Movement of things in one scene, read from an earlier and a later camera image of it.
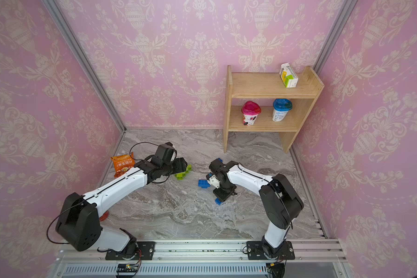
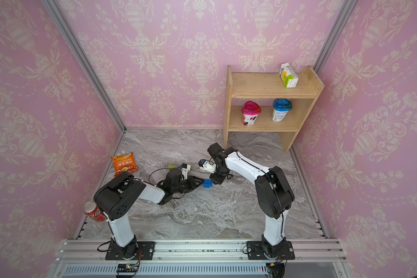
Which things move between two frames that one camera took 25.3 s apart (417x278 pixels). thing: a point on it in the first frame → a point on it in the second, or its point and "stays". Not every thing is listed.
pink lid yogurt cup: [250, 110] stays
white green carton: [288, 76] stays
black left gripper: [181, 165] → [192, 181]
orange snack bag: [122, 163] stays
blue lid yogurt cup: [281, 107] stays
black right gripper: [222, 197] → [216, 179]
